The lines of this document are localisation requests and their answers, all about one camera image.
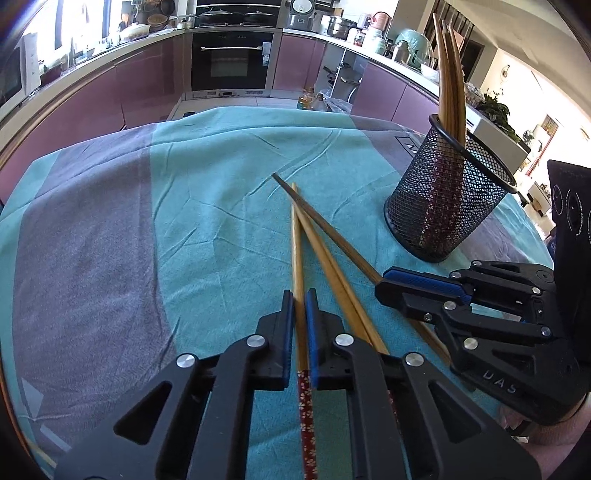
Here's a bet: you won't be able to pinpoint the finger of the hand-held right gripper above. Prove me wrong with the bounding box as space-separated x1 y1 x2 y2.
382 261 555 317
375 281 580 425

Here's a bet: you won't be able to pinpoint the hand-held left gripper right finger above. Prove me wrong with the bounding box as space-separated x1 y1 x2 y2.
305 288 542 480

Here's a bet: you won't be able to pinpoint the white casserole pot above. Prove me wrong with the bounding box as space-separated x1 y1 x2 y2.
119 23 151 42

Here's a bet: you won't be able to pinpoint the short pink base cabinets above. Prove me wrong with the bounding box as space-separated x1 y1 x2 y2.
272 34 439 125

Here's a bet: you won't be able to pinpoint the leafy green vegetables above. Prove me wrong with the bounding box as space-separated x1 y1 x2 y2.
475 92 522 139

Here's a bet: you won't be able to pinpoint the stainless steel pot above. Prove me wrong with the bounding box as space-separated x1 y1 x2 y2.
327 15 357 38

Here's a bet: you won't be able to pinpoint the mint green appliance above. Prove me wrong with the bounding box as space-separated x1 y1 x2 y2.
396 28 432 65

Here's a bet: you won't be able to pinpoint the black mesh utensil holder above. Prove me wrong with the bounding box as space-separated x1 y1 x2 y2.
384 114 519 264

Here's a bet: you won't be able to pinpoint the white rice cooker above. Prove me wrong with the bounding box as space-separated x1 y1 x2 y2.
288 0 319 31

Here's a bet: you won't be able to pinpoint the white microwave oven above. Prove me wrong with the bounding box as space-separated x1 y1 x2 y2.
0 32 40 107

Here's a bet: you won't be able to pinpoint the long pink base cabinets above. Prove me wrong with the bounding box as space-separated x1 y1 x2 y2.
0 32 192 199

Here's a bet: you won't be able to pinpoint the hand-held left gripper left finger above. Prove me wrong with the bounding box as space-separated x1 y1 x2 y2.
54 290 295 480

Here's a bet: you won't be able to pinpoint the teal and grey tablecloth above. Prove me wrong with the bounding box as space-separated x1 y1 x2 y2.
0 107 555 480

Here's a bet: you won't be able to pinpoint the light floral-end bamboo chopstick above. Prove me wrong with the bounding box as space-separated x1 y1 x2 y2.
434 24 467 241
295 210 391 356
291 182 320 480
422 13 450 245
427 19 458 245

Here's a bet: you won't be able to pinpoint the dark brown single chopstick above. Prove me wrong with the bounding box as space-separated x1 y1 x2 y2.
271 172 453 367

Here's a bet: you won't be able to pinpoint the built-in black oven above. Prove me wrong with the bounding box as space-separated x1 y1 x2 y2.
190 28 277 93

